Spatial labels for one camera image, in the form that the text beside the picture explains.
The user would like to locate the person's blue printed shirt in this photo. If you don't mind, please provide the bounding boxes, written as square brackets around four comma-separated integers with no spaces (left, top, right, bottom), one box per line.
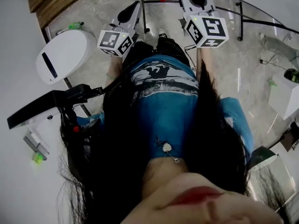
[77,55,255,163]

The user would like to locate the green item on shelf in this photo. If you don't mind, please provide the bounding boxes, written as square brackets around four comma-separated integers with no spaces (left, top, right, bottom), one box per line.
[32,152,44,165]

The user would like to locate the white pendant necklace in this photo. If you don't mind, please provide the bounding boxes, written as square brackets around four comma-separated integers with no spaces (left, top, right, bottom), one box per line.
[154,135,181,164]

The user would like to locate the person's black trousers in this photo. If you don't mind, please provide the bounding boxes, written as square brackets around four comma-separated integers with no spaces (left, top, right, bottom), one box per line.
[122,38,191,67]

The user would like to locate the white oval toilet appliance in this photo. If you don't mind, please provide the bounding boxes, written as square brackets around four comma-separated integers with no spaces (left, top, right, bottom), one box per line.
[35,29,97,85]

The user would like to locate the dark green round bin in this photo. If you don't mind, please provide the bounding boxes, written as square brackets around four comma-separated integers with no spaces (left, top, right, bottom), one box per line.
[248,147,278,171]

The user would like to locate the black floor cable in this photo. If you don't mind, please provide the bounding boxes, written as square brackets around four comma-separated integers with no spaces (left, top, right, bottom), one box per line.
[259,54,288,68]

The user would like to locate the person's face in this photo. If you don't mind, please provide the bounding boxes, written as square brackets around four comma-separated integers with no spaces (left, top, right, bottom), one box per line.
[119,171,285,224]

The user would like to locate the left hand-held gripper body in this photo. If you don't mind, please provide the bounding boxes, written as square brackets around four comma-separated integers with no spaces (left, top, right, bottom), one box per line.
[96,17,141,58]

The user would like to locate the wooden step platform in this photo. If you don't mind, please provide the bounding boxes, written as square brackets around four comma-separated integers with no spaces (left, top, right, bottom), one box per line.
[28,0,104,29]

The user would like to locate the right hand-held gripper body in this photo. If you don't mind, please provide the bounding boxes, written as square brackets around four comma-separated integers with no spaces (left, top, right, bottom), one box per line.
[178,5,230,49]

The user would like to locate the grey wall shelf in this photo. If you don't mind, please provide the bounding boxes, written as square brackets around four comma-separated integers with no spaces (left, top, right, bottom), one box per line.
[22,129,50,161]

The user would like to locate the person's right forearm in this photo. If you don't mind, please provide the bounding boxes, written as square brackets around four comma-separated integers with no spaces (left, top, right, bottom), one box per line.
[195,47,215,79]

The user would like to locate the white cabinet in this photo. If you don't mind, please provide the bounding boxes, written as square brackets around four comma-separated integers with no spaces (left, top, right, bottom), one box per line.
[268,73,299,120]

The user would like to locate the person's left forearm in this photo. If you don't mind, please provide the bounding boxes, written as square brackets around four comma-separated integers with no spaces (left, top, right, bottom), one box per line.
[105,55,124,88]

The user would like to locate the black tablet screen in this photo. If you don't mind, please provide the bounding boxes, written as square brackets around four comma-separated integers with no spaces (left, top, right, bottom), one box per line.
[7,84,105,130]

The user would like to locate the black green headset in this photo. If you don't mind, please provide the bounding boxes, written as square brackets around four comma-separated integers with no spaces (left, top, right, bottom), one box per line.
[283,68,299,83]

